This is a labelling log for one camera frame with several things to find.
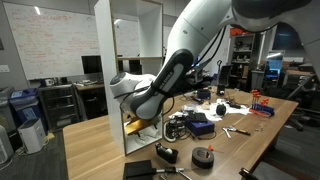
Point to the small white tool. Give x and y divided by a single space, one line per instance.
227 132

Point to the lit blue screen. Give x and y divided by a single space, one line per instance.
273 68

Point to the white air purifier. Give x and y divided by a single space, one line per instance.
31 135

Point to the small black silver tripod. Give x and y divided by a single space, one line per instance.
170 170

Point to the white plastic cup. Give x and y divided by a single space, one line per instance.
154 133

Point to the black tape dispenser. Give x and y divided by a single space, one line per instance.
166 155

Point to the black upright stand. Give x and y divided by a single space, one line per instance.
224 80

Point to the white paper sheet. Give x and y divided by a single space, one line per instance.
236 111

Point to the dark chair seat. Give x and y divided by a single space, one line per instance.
276 171

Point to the tall white open shelf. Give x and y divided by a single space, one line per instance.
105 50

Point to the gripper body block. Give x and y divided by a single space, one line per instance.
141 126

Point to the blue cardboard box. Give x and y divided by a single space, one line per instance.
200 128

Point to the black round object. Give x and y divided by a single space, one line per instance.
221 110

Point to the grey waste bin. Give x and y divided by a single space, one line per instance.
6 110

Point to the wall whiteboard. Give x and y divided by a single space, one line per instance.
50 43

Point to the white light switch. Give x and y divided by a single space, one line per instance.
4 68

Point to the black storage cabinet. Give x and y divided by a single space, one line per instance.
58 106

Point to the black computer monitor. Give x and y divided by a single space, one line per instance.
135 66
91 65

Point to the orange hex key set stand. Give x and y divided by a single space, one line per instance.
261 110

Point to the white rounded appliance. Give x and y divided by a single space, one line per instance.
5 146

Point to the blue recycling bin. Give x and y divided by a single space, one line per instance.
25 106

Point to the dark background shelving unit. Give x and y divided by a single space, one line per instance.
241 63

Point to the small black box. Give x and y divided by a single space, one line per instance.
203 94

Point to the grey duct tape roll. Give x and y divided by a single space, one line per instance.
200 162

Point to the black square plate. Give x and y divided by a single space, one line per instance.
136 170

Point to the wooden office desk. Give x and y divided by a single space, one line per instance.
88 87

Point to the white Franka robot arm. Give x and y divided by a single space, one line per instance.
200 26

